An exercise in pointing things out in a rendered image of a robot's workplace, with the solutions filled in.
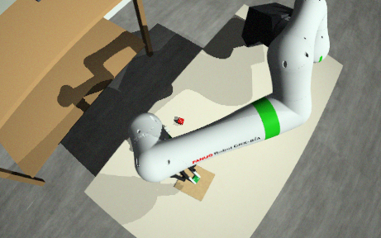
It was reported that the green die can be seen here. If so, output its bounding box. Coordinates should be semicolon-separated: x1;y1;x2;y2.
192;175;200;183

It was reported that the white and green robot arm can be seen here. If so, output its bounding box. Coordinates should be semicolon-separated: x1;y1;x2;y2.
128;0;330;183

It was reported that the tan flat mat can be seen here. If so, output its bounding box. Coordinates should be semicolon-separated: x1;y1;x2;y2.
174;165;215;201

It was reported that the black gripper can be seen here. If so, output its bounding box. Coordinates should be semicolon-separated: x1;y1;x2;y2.
170;165;200;184

